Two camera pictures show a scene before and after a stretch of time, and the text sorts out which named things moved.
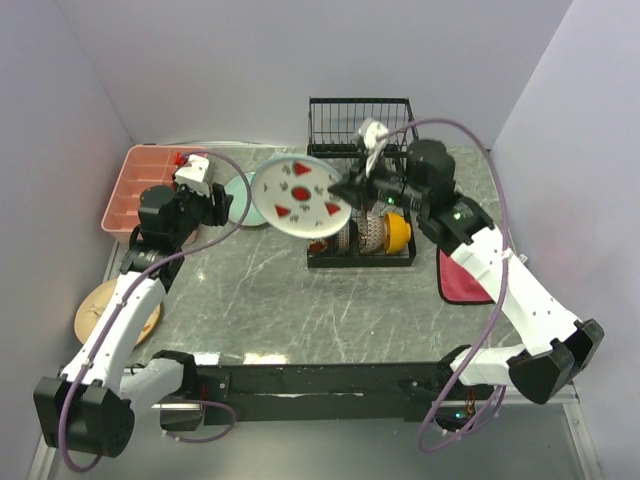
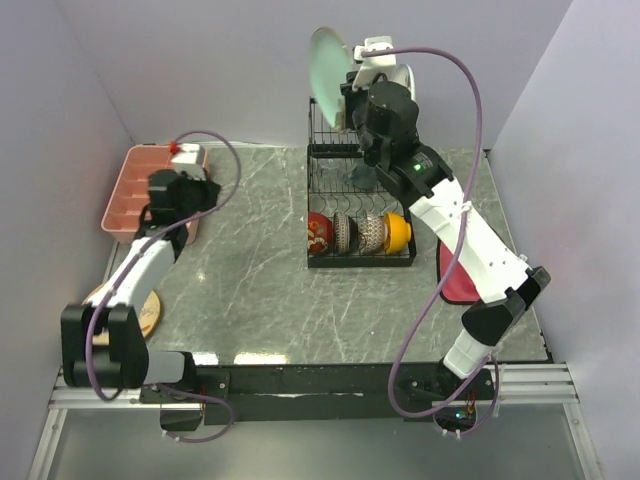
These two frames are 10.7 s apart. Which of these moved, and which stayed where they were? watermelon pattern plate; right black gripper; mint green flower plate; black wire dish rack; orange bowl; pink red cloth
Moved: right black gripper; mint green flower plate; watermelon pattern plate
Stayed: orange bowl; black wire dish rack; pink red cloth
